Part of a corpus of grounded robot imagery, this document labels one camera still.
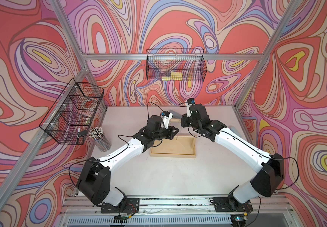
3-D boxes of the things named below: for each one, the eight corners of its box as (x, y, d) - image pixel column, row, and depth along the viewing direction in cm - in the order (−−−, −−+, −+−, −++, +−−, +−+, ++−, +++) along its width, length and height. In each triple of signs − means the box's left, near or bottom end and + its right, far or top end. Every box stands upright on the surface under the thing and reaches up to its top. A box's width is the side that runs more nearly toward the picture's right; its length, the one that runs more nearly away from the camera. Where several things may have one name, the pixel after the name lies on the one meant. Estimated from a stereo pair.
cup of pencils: (101, 154, 98) (87, 137, 81) (104, 145, 103) (91, 126, 86) (110, 154, 98) (99, 137, 81) (113, 145, 103) (102, 126, 86)
